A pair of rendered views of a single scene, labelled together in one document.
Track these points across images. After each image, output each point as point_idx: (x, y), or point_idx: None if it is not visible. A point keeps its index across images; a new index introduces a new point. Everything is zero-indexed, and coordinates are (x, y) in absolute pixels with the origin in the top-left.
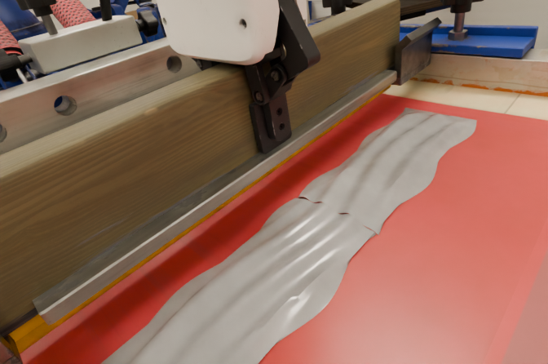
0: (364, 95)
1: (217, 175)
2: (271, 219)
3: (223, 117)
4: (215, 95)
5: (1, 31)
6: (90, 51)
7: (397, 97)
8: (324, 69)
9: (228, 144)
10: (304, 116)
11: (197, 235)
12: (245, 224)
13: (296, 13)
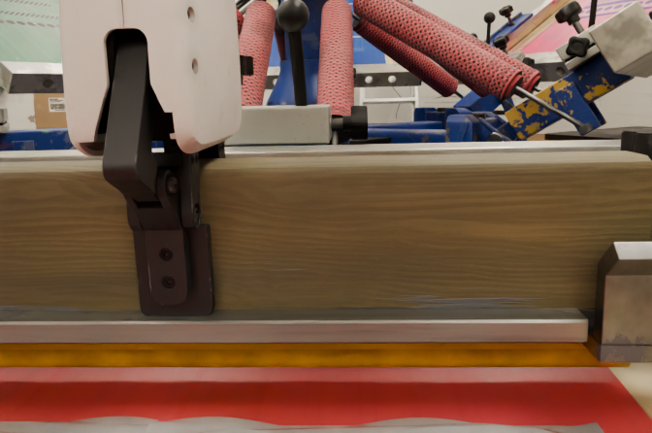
0: (436, 327)
1: (63, 304)
2: (85, 421)
3: (90, 224)
4: (84, 190)
5: (246, 100)
6: (257, 135)
7: (625, 396)
8: (339, 233)
9: (92, 269)
10: (270, 297)
11: (36, 380)
12: (72, 404)
13: (135, 96)
